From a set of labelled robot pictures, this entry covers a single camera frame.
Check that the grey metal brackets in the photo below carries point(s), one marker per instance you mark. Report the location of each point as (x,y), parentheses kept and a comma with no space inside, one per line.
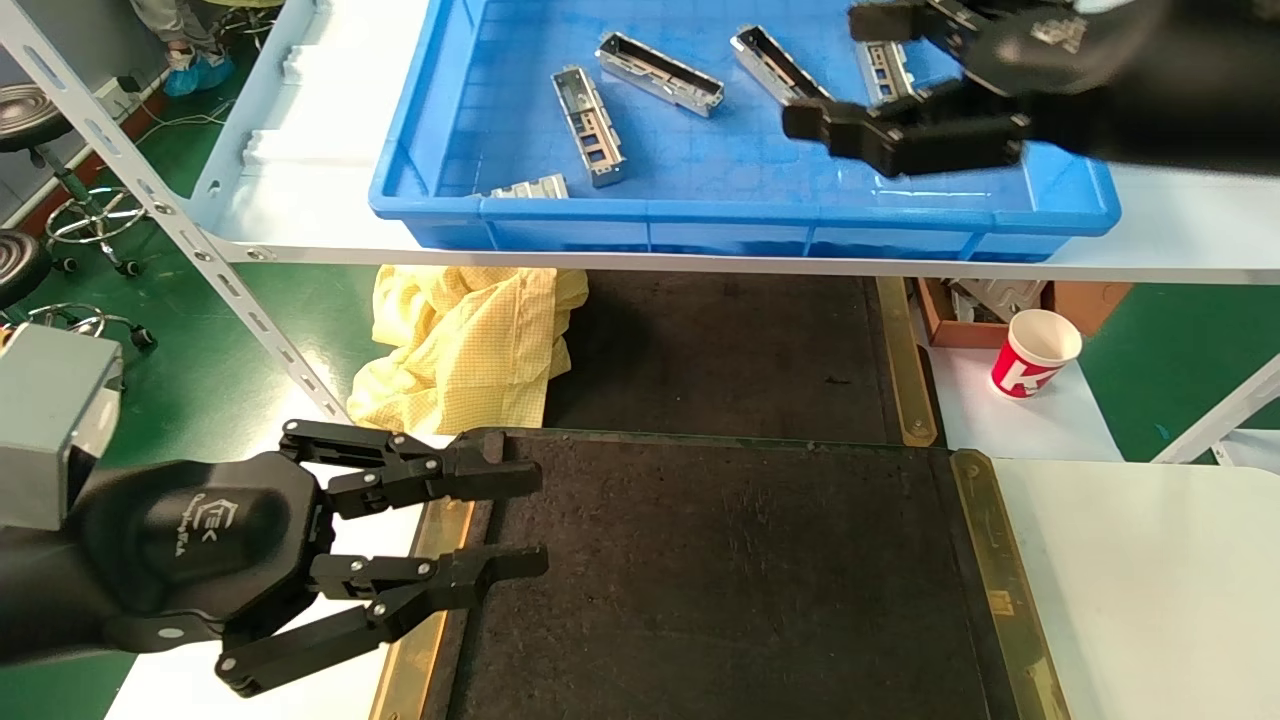
(1000,295)

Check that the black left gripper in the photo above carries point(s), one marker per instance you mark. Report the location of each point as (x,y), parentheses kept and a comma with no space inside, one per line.
(200,540)

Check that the person wearing blue shoe covers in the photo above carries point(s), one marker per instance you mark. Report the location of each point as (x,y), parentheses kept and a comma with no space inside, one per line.
(195,75)

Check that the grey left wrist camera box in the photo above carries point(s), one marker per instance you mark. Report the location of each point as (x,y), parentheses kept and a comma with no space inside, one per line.
(45,420)

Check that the blue plastic tray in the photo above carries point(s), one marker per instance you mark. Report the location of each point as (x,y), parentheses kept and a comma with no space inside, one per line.
(720,170)

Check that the grey metal shelf post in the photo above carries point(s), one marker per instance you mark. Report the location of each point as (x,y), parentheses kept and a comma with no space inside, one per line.
(1220,410)
(150,195)

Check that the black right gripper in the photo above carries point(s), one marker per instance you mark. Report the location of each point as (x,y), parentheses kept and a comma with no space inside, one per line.
(1060,45)

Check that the brown cardboard box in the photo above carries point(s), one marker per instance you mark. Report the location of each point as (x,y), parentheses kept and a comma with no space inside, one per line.
(1085,305)

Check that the red and white paper cup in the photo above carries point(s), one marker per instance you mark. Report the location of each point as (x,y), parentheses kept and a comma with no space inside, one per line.
(1032,360)

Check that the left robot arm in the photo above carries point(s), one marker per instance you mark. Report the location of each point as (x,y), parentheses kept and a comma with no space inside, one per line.
(30,600)

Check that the white power strip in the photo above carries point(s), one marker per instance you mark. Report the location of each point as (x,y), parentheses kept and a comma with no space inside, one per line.
(118,92)

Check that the yellow cloth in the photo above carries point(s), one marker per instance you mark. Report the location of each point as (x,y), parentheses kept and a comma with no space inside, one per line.
(470,340)

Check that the brass edge strip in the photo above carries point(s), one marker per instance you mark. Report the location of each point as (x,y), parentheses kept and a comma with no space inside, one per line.
(415,660)
(903,350)
(1010,600)

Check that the silver metal channel part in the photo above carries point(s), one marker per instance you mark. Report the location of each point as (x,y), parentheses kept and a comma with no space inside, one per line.
(885,65)
(587,125)
(658,75)
(527,187)
(760,50)

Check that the white foam block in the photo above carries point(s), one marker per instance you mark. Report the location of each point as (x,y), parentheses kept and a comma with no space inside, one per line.
(305,65)

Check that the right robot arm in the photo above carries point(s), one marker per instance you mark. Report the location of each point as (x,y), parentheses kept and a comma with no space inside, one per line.
(1200,90)

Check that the white shelf board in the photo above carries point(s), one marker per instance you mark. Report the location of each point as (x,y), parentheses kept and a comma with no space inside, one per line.
(300,215)

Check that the black swivel chair base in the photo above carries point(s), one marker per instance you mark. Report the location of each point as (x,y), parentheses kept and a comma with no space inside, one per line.
(245,20)

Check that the black round swivel stool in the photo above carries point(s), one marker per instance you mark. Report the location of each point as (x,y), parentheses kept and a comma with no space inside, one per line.
(30,115)
(15,265)

